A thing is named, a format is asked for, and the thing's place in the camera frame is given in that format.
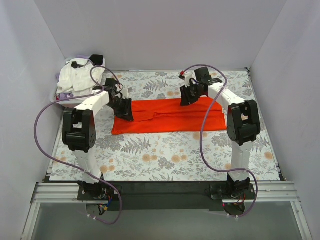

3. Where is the orange t shirt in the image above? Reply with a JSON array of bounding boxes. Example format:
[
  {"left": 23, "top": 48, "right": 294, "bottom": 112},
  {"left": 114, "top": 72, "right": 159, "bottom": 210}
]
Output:
[{"left": 111, "top": 97, "right": 213, "bottom": 135}]

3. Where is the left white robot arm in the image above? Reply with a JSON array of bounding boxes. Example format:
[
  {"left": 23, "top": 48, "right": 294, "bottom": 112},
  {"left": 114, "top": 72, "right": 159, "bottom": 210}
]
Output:
[{"left": 62, "top": 78, "right": 134, "bottom": 200}]

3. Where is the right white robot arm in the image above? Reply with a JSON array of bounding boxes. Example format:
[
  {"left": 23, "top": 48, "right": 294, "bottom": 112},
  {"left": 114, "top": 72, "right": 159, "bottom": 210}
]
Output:
[{"left": 179, "top": 64, "right": 261, "bottom": 199}]

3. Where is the white t shirt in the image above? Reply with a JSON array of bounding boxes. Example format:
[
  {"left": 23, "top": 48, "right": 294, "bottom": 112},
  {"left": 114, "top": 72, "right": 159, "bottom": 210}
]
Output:
[{"left": 56, "top": 58, "right": 96, "bottom": 97}]

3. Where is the white laundry basket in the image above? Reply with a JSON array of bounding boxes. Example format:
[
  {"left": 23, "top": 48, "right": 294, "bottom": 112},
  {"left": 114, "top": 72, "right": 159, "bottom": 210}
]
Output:
[{"left": 53, "top": 54, "right": 106, "bottom": 100}]

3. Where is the black garment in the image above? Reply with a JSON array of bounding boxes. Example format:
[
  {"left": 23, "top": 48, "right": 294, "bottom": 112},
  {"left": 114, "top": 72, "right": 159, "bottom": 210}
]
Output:
[{"left": 89, "top": 54, "right": 104, "bottom": 66}]

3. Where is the purple garment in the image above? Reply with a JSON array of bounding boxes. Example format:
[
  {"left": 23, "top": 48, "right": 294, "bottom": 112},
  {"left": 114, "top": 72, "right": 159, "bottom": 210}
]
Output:
[{"left": 56, "top": 92, "right": 74, "bottom": 100}]

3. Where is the floral table mat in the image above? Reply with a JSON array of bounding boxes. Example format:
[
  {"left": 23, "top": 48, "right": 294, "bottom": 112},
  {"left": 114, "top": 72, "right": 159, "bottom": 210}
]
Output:
[{"left": 49, "top": 70, "right": 280, "bottom": 183}]

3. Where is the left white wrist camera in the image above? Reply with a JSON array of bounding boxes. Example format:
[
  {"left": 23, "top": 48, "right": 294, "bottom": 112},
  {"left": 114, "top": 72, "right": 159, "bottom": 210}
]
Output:
[{"left": 116, "top": 86, "right": 130, "bottom": 99}]

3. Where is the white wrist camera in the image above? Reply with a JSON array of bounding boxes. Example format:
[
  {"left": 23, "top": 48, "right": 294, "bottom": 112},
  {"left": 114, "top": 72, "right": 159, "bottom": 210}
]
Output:
[
  {"left": 179, "top": 71, "right": 193, "bottom": 88},
  {"left": 116, "top": 86, "right": 130, "bottom": 99}
]

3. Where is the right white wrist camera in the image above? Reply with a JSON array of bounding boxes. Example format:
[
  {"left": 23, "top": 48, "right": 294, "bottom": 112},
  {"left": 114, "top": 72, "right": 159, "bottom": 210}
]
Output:
[{"left": 179, "top": 71, "right": 193, "bottom": 88}]

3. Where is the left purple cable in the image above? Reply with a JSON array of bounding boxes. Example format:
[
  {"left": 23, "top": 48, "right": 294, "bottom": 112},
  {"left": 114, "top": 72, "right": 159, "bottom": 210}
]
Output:
[{"left": 33, "top": 65, "right": 124, "bottom": 225}]

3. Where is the purple cable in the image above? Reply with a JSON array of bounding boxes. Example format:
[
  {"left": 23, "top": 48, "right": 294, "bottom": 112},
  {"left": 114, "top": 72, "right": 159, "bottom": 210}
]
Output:
[
  {"left": 33, "top": 65, "right": 124, "bottom": 225},
  {"left": 179, "top": 64, "right": 259, "bottom": 218}
]

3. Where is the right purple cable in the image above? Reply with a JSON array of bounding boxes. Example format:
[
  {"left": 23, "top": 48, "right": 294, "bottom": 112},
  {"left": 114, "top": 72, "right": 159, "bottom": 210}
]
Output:
[{"left": 179, "top": 64, "right": 259, "bottom": 218}]

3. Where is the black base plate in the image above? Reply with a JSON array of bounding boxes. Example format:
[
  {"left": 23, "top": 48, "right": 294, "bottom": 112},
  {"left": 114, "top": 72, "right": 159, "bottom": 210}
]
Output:
[{"left": 76, "top": 181, "right": 257, "bottom": 213}]

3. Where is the aluminium frame rail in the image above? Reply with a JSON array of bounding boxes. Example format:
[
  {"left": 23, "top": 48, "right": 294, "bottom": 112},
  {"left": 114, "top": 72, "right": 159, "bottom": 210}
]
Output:
[{"left": 31, "top": 182, "right": 79, "bottom": 204}]

